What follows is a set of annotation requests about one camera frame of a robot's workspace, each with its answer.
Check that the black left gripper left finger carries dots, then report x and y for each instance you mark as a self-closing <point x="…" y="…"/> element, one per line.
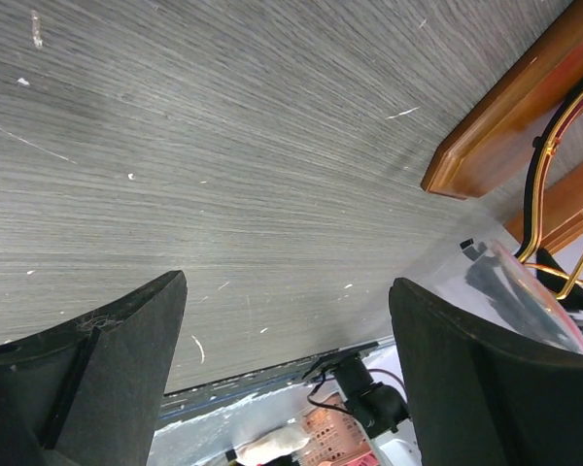
<point x="88" y="391"/>

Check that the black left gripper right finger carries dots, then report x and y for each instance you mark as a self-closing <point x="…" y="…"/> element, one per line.
<point x="480" y="394"/>

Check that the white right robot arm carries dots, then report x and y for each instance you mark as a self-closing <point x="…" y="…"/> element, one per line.
<point x="372" y="397"/>

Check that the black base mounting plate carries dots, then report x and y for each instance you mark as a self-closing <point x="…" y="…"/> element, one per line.
<point x="202" y="399"/>

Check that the gold wire wine glass rack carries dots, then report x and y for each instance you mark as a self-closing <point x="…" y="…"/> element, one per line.
<point x="519" y="123"/>

